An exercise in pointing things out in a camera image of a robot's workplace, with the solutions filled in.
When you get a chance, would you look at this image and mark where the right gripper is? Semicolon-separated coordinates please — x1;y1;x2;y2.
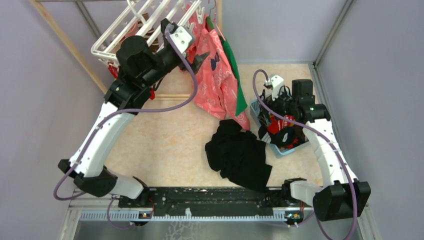
257;85;298;126

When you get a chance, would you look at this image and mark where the red patterned sock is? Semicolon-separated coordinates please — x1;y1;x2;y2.
266;115;294;135

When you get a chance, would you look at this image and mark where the dark navy short sock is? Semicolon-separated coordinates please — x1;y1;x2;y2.
275;126;297;148

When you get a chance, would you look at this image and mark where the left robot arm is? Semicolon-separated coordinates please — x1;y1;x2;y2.
58;19;207;207

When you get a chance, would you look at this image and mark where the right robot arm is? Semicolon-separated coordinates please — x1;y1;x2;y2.
263;75;371;222

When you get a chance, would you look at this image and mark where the green garment on hanger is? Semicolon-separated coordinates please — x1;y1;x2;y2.
205;16;248;117

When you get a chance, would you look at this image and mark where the white plastic sock hanger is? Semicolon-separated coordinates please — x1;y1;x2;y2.
90;0;205;65

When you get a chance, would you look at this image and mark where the brown striped sock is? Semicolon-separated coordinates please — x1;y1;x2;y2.
137;13;160;51

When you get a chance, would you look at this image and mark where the light blue plastic basket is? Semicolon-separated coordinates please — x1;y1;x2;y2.
249;99;310;159

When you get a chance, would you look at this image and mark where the pink printed shirt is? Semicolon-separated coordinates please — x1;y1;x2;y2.
188;15;251;130

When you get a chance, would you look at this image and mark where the black cloth pile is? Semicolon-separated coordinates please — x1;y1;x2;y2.
205;119;272;193

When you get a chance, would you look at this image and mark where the red sock rear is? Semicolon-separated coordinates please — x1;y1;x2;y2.
107;62;156;100

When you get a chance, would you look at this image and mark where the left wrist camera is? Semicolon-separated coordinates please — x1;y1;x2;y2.
170;26;196;55

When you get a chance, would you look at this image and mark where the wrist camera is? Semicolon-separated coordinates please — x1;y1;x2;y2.
170;26;196;55
264;74;285;101

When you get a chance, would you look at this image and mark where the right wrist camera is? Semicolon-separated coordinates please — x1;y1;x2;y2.
264;74;285;101

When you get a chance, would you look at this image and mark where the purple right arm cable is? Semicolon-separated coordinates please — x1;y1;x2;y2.
252;68;359;240

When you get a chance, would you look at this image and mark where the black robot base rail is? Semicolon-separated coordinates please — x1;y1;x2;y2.
67;186;332;228

